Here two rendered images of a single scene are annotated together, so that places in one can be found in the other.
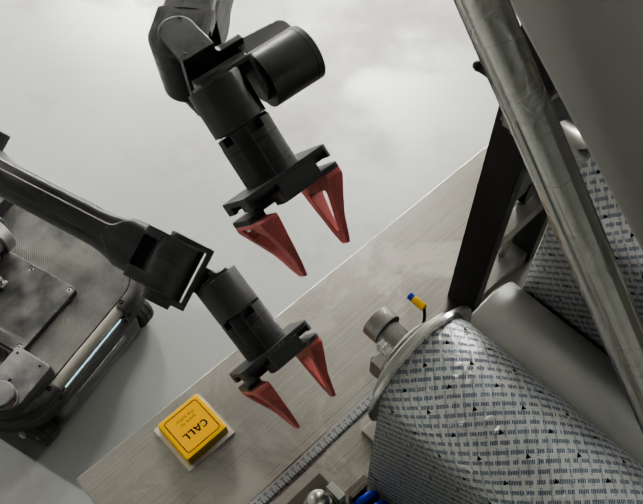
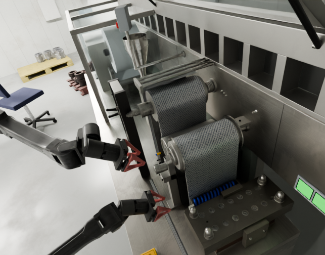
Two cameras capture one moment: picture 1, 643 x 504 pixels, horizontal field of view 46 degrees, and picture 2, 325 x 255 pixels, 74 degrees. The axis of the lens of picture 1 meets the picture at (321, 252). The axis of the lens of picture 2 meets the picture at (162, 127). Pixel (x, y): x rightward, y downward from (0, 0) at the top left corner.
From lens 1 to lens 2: 0.46 m
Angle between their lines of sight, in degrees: 44
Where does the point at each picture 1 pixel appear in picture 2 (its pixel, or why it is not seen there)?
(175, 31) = (64, 146)
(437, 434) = (197, 151)
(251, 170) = (115, 152)
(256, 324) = (140, 201)
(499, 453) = (206, 138)
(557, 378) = not seen: hidden behind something
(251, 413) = (152, 240)
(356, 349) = not seen: hidden behind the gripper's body
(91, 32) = not seen: outside the picture
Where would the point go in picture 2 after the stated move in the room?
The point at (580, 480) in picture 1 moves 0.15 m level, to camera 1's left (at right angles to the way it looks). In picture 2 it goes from (217, 127) to (209, 155)
